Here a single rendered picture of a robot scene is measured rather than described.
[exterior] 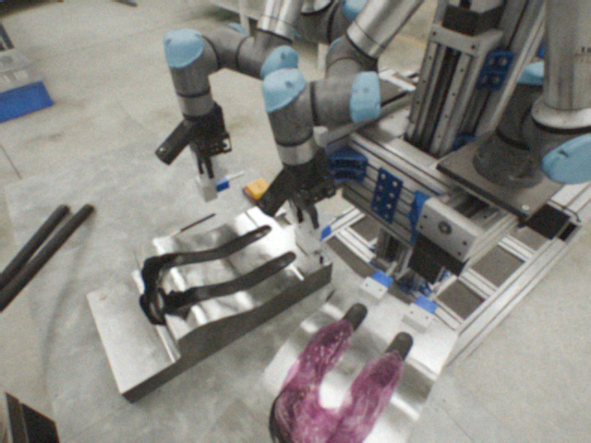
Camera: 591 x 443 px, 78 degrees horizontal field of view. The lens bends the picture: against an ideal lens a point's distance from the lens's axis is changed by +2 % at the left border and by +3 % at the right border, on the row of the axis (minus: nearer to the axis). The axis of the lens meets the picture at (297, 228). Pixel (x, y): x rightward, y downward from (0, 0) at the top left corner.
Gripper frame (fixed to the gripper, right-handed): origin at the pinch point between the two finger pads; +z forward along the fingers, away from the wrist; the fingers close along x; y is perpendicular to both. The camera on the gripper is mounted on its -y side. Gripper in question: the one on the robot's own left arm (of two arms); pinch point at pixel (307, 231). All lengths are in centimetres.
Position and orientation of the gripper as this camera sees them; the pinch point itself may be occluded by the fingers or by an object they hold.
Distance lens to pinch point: 83.3
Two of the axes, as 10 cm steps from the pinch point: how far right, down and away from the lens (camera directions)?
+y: 8.1, -5.2, 2.8
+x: -5.6, -5.1, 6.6
